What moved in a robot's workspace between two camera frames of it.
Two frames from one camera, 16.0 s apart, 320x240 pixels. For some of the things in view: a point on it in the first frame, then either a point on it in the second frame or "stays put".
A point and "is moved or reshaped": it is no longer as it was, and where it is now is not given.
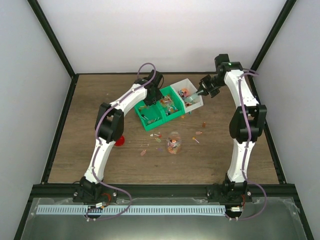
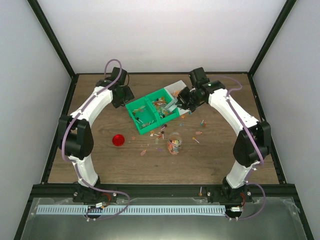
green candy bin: x=152 y=115 is moved or reshaped
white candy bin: x=186 y=89 is moved or reshaped
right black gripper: x=204 y=86 -> x=181 y=98
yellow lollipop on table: x=194 y=138 stays put
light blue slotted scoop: x=191 y=99 is moved or reshaped
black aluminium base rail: x=271 y=191 stays put
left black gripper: x=157 y=97 -> x=129 y=96
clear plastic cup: x=174 y=142 stays put
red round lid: x=120 y=141 stays put
